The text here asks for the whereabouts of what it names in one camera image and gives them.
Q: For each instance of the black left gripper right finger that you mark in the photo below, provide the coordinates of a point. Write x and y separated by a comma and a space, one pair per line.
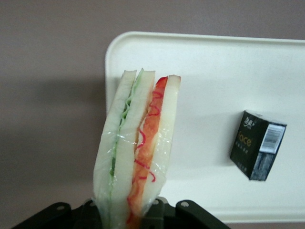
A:
190, 214

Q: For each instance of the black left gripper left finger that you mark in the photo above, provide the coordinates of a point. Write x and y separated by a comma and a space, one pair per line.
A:
59, 217

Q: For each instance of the triangle sandwich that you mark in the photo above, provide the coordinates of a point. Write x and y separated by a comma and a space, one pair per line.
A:
135, 148

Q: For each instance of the cream plastic tray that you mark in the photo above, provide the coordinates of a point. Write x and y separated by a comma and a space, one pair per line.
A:
214, 83

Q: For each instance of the small black tissue pack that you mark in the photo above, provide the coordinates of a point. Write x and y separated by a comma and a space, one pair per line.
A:
258, 145

